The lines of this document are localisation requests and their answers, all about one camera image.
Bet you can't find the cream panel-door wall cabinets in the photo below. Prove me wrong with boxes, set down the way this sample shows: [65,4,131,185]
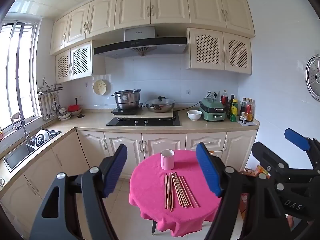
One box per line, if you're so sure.
[50,0,256,55]

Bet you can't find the orange printed carton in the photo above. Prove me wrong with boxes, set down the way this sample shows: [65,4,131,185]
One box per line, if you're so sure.
[254,164,271,179]

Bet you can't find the green bottle yellow label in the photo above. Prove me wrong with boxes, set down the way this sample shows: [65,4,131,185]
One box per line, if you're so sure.
[229,99,238,122]

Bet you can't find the dark sauce bottle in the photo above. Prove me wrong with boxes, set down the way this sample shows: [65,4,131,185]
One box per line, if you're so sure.
[239,98,247,123]

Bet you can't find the metal sponge holder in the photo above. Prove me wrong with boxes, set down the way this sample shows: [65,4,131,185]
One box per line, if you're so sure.
[10,112,24,130]

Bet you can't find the red sauce bottle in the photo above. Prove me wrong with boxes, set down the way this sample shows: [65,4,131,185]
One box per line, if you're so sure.
[246,99,254,122]

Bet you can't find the cream perforated steamer plate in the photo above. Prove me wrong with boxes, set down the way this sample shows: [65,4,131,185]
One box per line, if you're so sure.
[93,79,109,96]

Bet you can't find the green electric cooker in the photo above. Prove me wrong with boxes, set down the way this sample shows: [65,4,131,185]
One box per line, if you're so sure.
[199,98,228,122]

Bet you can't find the black induction cooker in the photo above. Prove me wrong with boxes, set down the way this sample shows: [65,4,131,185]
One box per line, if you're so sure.
[111,103,144,116]

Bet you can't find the black power cable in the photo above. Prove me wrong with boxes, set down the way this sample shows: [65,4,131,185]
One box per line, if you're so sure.
[172,92,212,112]

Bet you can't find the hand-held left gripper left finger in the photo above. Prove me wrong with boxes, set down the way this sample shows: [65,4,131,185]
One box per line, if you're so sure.
[29,144,128,240]

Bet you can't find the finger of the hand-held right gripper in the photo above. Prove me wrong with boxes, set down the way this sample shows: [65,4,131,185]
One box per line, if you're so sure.
[284,128,320,173]
[251,142,320,184]

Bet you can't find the stainless steel pot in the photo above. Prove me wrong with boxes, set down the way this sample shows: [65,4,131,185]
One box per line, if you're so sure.
[111,89,142,110]

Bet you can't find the cream lattice-door wall cabinet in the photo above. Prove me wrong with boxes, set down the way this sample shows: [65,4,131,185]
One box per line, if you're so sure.
[54,40,93,84]
[185,27,252,75]

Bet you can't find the black glass gas stove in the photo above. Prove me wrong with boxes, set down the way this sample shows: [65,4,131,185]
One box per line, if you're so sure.
[106,111,181,127]

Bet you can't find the pink tablecloth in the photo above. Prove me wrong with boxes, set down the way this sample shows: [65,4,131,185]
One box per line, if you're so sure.
[129,150,225,238]

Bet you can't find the wok with glass lid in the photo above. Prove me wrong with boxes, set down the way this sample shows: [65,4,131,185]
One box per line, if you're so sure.
[145,96,176,113]

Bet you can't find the cardboard box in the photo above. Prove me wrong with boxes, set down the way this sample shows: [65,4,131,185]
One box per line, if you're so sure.
[239,192,249,219]

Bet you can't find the stack of white bowls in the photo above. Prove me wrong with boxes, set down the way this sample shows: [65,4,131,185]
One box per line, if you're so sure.
[57,107,72,121]

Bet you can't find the barred window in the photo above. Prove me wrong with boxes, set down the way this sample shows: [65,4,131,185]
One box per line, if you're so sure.
[0,19,42,130]

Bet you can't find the round metal steamer rack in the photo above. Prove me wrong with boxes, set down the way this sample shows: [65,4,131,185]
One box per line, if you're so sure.
[305,54,320,102]

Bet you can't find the steel sink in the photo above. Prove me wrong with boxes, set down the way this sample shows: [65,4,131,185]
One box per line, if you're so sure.
[3,129,62,173]

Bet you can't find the steel faucet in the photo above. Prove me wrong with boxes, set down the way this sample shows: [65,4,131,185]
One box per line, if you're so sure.
[21,120,32,145]

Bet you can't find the black steel range hood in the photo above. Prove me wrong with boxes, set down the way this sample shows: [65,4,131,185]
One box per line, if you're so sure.
[93,26,188,59]

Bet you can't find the white bowl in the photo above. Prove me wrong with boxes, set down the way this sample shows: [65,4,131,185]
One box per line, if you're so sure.
[187,110,202,121]

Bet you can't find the pink cup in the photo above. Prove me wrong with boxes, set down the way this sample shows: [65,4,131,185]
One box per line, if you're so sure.
[161,149,175,171]

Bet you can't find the row of hanging metal utensils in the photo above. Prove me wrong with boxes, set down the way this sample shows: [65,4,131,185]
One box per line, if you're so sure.
[40,92,62,122]

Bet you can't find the metal wall utensil rack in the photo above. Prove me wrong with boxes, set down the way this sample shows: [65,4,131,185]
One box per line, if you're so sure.
[37,77,63,95]

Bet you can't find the group of wooden chopsticks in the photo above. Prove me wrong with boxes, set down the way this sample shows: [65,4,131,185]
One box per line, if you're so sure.
[164,171,200,212]

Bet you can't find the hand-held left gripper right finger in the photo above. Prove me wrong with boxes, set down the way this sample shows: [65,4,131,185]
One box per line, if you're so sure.
[195,142,288,240]

